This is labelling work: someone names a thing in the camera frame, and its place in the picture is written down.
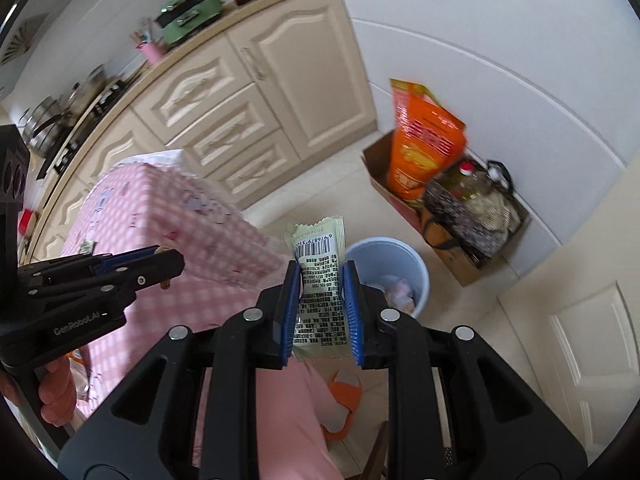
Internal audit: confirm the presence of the beige cloth bag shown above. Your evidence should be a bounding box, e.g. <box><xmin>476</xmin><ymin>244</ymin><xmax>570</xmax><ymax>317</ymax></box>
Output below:
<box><xmin>470</xmin><ymin>192</ymin><xmax>523</xmax><ymax>238</ymax></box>

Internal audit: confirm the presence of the pink utensil holder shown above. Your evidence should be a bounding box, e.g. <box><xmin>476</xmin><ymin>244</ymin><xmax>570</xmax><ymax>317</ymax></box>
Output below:
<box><xmin>137</xmin><ymin>42</ymin><xmax>166</xmax><ymax>67</ymax></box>

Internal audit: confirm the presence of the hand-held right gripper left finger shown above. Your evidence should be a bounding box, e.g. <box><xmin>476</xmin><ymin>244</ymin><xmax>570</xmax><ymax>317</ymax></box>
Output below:
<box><xmin>57</xmin><ymin>259</ymin><xmax>303</xmax><ymax>480</ymax></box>

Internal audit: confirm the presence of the orange slipper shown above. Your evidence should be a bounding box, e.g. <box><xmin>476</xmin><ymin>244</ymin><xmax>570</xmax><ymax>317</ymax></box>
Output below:
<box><xmin>320</xmin><ymin>370</ymin><xmax>363</xmax><ymax>442</ymax></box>

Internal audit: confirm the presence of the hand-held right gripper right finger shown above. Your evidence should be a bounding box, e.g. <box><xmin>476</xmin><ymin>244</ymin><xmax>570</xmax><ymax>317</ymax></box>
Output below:
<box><xmin>341</xmin><ymin>260</ymin><xmax>588</xmax><ymax>480</ymax></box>

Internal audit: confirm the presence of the brown cardboard box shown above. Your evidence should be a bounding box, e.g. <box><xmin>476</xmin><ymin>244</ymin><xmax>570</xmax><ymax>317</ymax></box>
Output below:
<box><xmin>361</xmin><ymin>130</ymin><xmax>531</xmax><ymax>287</ymax></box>

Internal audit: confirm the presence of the black gas stove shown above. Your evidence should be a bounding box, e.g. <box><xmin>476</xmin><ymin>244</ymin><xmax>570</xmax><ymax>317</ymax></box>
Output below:
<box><xmin>37</xmin><ymin>77</ymin><xmax>146</xmax><ymax>181</ymax></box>

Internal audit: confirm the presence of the dark patterned bag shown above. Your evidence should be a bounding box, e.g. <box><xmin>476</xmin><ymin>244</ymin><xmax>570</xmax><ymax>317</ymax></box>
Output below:
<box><xmin>422</xmin><ymin>180</ymin><xmax>511</xmax><ymax>267</ymax></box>

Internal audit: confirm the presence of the steel pan with lid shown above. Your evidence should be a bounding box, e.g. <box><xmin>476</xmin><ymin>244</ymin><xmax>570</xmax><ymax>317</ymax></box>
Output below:
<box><xmin>67</xmin><ymin>64</ymin><xmax>109</xmax><ymax>111</ymax></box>

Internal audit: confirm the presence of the green electric grill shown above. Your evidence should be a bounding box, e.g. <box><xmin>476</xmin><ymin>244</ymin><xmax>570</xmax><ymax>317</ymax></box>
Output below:
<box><xmin>155</xmin><ymin>0</ymin><xmax>226</xmax><ymax>47</ymax></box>

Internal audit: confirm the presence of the orange rice bag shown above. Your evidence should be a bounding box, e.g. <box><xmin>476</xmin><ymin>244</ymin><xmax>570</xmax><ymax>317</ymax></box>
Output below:
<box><xmin>387</xmin><ymin>78</ymin><xmax>467</xmax><ymax>204</ymax></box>

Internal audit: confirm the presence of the oil bottle with red cap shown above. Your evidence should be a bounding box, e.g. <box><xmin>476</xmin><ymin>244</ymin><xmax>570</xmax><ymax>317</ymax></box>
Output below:
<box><xmin>440</xmin><ymin>159</ymin><xmax>496</xmax><ymax>211</ymax></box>

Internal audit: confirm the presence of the person's pink trouser leg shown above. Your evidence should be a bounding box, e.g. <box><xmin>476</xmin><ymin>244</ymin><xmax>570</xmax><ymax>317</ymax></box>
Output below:
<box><xmin>257</xmin><ymin>359</ymin><xmax>346</xmax><ymax>480</ymax></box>

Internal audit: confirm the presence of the white orange plastic bag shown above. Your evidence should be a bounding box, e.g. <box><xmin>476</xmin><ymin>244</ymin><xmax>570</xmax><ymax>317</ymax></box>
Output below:
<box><xmin>66</xmin><ymin>349</ymin><xmax>95</xmax><ymax>403</ymax></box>

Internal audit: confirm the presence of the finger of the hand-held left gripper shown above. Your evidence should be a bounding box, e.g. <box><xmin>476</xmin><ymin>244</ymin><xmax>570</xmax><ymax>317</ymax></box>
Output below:
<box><xmin>25</xmin><ymin>249</ymin><xmax>186</xmax><ymax>312</ymax></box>
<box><xmin>17</xmin><ymin>245</ymin><xmax>163</xmax><ymax>282</ymax></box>

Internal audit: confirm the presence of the pink checked tablecloth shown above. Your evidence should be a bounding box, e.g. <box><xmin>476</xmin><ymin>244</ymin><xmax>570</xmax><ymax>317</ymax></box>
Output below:
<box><xmin>60</xmin><ymin>147</ymin><xmax>296</xmax><ymax>436</ymax></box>

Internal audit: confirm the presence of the cream kitchen cabinet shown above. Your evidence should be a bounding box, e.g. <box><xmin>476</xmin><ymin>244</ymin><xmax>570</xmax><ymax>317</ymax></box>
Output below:
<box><xmin>20</xmin><ymin>0</ymin><xmax>379</xmax><ymax>261</ymax></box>

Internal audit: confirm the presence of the cream door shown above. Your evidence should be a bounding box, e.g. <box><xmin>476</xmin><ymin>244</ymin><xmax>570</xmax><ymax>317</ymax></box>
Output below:
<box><xmin>497</xmin><ymin>282</ymin><xmax>640</xmax><ymax>461</ymax></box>

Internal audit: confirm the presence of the grey range hood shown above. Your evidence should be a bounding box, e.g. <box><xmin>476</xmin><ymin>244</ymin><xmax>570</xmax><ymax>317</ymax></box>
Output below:
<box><xmin>0</xmin><ymin>0</ymin><xmax>86</xmax><ymax>102</ymax></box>

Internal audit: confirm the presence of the brown wooden stool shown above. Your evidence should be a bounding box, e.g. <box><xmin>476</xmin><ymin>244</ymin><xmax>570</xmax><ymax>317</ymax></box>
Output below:
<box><xmin>362</xmin><ymin>420</ymin><xmax>391</xmax><ymax>480</ymax></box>

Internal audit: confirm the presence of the green snack wrapper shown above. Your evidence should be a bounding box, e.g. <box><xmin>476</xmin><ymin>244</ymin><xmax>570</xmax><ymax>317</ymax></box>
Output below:
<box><xmin>285</xmin><ymin>215</ymin><xmax>351</xmax><ymax>361</ymax></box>

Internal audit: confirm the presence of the blue trash bin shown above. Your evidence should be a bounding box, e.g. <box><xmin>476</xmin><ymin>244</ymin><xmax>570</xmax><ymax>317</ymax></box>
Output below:
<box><xmin>345</xmin><ymin>239</ymin><xmax>431</xmax><ymax>321</ymax></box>

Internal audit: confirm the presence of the steel pot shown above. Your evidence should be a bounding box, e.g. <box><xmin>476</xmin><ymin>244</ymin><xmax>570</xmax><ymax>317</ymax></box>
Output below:
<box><xmin>22</xmin><ymin>97</ymin><xmax>64</xmax><ymax>158</ymax></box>

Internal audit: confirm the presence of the person's left hand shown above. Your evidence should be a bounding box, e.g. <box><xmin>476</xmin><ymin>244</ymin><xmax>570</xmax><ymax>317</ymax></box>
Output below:
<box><xmin>39</xmin><ymin>352</ymin><xmax>77</xmax><ymax>428</ymax></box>

